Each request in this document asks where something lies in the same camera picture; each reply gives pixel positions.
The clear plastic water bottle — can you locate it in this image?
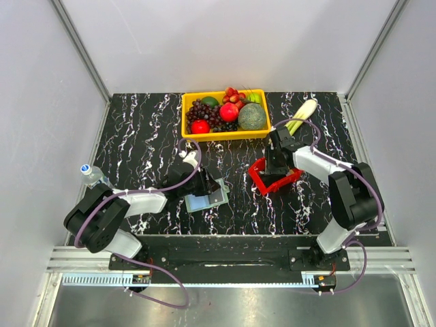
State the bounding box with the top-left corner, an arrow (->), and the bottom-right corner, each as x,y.
80,164 -> 110,189

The red pomegranate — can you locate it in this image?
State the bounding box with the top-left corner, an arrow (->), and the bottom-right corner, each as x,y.
219,103 -> 239,122

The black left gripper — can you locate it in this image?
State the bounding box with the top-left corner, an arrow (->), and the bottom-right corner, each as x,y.
179,166 -> 221,198

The red plastic card tray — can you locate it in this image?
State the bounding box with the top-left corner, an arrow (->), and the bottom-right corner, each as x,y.
248,157 -> 303,196

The green netted melon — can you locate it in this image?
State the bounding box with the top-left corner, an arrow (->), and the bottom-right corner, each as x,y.
238,104 -> 266,130

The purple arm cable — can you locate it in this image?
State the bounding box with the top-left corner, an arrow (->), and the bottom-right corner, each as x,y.
73,138 -> 202,310
272,119 -> 384,296

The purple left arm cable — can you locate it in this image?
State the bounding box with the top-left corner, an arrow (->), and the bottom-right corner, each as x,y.
73,138 -> 202,310

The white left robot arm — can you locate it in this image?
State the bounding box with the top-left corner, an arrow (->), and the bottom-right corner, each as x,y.
63,150 -> 222,269

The green spring onion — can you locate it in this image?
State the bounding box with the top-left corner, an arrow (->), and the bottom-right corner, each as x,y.
285,99 -> 317,136

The yellow plastic fruit bin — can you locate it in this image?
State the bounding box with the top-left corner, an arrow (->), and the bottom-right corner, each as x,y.
181,89 -> 272,142

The green avocado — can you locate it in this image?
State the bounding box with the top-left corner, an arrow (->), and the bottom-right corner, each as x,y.
201,96 -> 219,108

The dark purple grape bunch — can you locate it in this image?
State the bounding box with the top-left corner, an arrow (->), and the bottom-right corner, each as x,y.
185,99 -> 225,134

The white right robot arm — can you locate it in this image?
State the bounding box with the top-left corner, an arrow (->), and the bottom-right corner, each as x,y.
266,126 -> 384,270

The aluminium frame rail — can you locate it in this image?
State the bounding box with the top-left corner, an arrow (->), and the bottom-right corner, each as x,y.
61,272 -> 336,292

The green apple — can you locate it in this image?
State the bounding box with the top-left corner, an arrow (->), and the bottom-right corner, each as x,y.
247,93 -> 262,104

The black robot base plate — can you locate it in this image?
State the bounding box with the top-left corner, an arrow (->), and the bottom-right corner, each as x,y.
67,234 -> 352,283

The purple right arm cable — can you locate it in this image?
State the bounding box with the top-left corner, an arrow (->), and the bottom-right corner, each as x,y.
272,119 -> 384,296

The red round fruit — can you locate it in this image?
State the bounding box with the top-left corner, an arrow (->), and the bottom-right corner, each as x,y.
190,119 -> 211,134

